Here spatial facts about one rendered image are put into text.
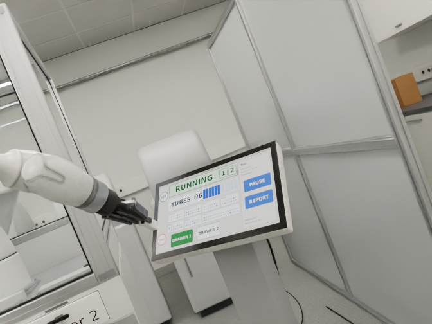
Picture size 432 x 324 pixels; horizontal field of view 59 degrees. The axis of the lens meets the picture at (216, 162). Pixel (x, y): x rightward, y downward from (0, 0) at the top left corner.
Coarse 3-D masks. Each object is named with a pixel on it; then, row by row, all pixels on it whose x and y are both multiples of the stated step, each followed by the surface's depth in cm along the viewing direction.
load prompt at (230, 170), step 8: (224, 168) 133; (232, 168) 132; (200, 176) 138; (208, 176) 136; (216, 176) 134; (224, 176) 132; (232, 176) 130; (176, 184) 143; (184, 184) 141; (192, 184) 139; (200, 184) 137; (176, 192) 141; (184, 192) 139
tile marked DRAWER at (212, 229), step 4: (208, 224) 127; (212, 224) 126; (216, 224) 125; (200, 228) 128; (204, 228) 127; (208, 228) 126; (212, 228) 125; (216, 228) 124; (200, 232) 127; (204, 232) 126; (208, 232) 125; (212, 232) 124; (216, 232) 123; (200, 236) 126; (204, 236) 125; (208, 236) 124; (212, 236) 124
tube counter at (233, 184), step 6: (234, 180) 129; (210, 186) 133; (216, 186) 132; (222, 186) 130; (228, 186) 129; (234, 186) 128; (198, 192) 135; (204, 192) 134; (210, 192) 132; (216, 192) 131; (222, 192) 129; (198, 198) 134; (204, 198) 133
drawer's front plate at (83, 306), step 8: (88, 296) 134; (96, 296) 135; (72, 304) 133; (80, 304) 134; (88, 304) 134; (96, 304) 135; (56, 312) 131; (64, 312) 132; (72, 312) 133; (80, 312) 133; (88, 312) 134; (96, 312) 135; (104, 312) 135; (40, 320) 130; (48, 320) 131; (64, 320) 132; (72, 320) 133; (88, 320) 134; (96, 320) 135; (104, 320) 135
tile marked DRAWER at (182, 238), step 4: (180, 232) 132; (184, 232) 131; (188, 232) 130; (192, 232) 129; (172, 236) 133; (176, 236) 132; (180, 236) 131; (184, 236) 130; (188, 236) 129; (192, 236) 128; (172, 240) 132; (176, 240) 131; (180, 240) 130; (184, 240) 129; (188, 240) 128; (192, 240) 127; (172, 244) 131; (176, 244) 130; (180, 244) 129
